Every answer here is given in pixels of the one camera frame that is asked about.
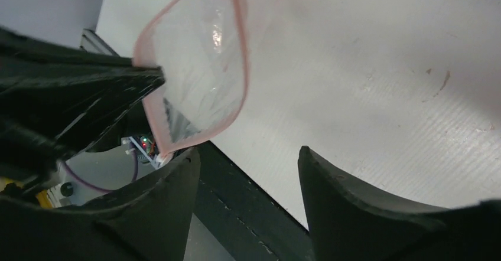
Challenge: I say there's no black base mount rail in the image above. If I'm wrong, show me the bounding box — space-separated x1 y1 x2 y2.
194 142 315 260

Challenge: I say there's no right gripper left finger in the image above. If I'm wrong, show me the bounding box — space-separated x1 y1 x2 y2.
1 148 201 260

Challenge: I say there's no clear zip top bag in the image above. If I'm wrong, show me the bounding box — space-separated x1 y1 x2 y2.
133 0 298 162

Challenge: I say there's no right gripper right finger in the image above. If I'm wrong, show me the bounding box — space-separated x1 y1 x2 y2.
298 146 500 260

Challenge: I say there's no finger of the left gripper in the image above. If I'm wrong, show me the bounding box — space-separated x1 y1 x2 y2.
1 28 164 165

